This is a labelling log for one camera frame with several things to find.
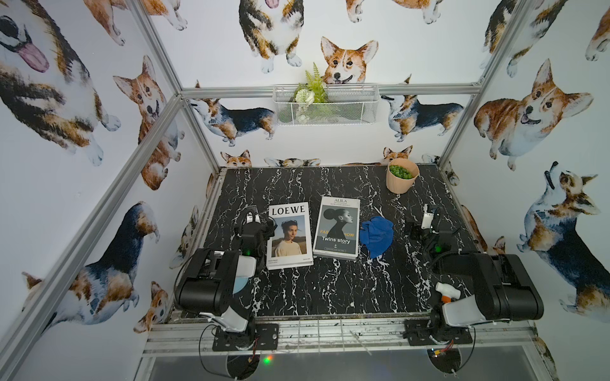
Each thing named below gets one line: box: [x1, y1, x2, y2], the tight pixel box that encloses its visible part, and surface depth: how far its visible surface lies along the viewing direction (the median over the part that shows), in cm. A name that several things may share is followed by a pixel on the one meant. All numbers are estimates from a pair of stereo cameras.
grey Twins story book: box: [312, 196, 361, 261], surface depth 97 cm
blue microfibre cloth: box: [359, 215, 394, 259], surface depth 95 cm
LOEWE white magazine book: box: [266, 201, 314, 270], surface depth 92 cm
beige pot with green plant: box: [386, 157, 421, 195], surface depth 106 cm
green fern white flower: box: [293, 61, 330, 123], surface depth 85 cm
